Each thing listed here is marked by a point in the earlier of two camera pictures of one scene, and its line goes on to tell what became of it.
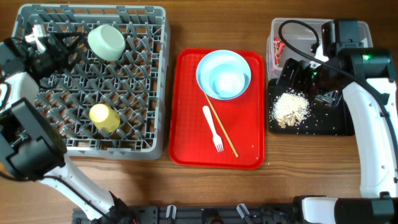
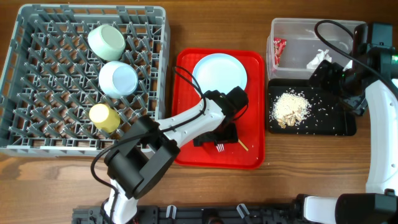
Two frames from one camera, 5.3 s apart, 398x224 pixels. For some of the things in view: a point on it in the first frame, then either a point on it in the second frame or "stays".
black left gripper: [62, 55] to [231, 137]
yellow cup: [105, 118] stays
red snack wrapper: [278, 46] stays
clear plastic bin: [301, 40] stays
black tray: [297, 111] stays
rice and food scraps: [289, 109] stays
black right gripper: [302, 69] to [328, 83]
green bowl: [106, 42] stays
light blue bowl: [224, 75] to [117, 79]
